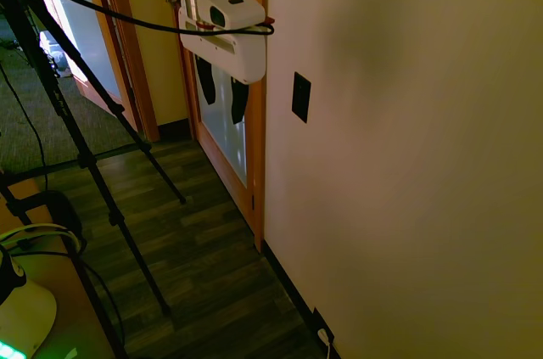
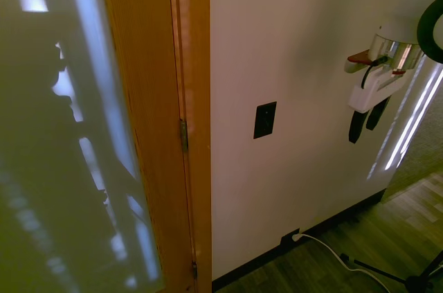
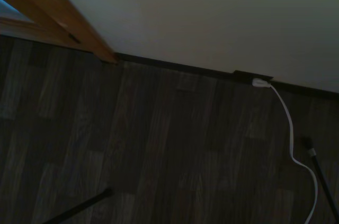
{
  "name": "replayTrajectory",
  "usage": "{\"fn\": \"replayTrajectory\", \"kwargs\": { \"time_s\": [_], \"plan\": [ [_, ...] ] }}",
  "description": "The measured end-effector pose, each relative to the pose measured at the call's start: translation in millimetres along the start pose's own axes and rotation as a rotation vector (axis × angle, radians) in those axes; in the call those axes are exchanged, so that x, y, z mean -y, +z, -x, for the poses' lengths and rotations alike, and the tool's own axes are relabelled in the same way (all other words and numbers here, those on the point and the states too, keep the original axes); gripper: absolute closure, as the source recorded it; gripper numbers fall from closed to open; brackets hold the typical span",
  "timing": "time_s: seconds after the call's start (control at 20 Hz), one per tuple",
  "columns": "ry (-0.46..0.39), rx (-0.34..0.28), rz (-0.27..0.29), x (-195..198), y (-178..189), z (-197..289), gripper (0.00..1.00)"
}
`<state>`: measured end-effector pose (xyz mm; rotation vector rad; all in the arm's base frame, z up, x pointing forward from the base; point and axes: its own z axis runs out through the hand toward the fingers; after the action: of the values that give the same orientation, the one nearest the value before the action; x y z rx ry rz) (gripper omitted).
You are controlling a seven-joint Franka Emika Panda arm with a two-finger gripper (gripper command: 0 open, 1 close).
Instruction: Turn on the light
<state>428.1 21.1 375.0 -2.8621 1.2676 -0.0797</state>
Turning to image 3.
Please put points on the dark baseboard strip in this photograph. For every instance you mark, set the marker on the dark baseboard strip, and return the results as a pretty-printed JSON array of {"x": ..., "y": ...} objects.
[{"x": 169, "y": 65}]

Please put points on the white power plug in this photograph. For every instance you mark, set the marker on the white power plug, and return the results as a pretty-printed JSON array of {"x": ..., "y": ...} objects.
[{"x": 260, "y": 82}]

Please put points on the plain black tripod leg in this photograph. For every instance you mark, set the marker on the plain black tripod leg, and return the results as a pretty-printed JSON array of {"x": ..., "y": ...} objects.
[{"x": 79, "y": 205}]

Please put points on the dark wall outlet plate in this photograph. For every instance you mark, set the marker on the dark wall outlet plate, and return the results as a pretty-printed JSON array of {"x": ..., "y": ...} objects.
[{"x": 247, "y": 76}]

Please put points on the wooden door frame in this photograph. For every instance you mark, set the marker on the wooden door frame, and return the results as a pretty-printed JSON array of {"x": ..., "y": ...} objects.
[{"x": 66, "y": 20}]

